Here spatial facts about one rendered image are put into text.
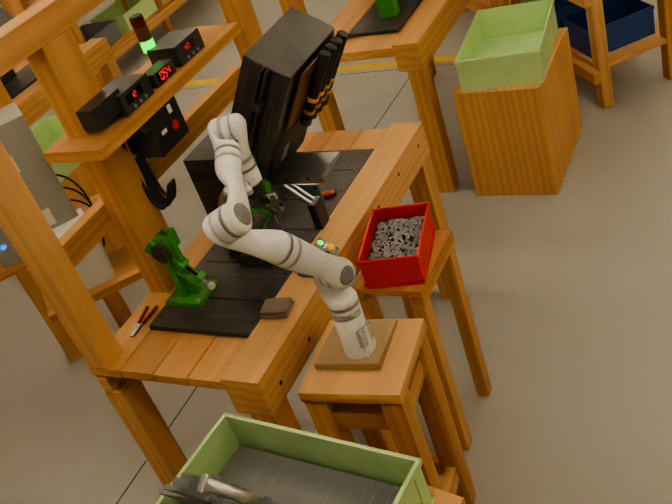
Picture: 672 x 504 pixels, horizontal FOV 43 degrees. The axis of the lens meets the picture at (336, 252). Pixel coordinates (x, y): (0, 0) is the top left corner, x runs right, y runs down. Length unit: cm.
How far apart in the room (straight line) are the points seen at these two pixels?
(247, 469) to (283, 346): 44
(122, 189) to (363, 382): 107
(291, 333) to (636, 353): 152
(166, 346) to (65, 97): 86
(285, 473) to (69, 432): 210
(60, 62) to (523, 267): 232
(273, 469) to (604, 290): 201
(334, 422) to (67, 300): 91
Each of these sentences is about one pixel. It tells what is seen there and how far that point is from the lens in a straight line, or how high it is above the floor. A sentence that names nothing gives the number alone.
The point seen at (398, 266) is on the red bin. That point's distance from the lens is 283.
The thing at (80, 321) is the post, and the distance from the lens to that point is 285.
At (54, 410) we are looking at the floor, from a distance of 450.
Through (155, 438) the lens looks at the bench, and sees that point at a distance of 319.
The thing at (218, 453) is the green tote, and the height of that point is 89.
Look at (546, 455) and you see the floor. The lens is 332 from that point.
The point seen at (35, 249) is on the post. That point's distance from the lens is 272.
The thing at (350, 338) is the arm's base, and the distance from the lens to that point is 250.
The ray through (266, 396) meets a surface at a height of 83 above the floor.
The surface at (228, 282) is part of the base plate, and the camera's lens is 303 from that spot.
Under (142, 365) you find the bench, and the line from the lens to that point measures 290.
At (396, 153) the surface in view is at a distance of 343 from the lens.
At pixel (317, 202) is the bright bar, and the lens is 307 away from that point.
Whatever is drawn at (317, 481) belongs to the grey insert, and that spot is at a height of 85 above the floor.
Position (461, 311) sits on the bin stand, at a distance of 325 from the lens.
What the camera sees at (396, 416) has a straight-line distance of 252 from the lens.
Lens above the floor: 253
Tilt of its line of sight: 33 degrees down
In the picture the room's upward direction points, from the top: 20 degrees counter-clockwise
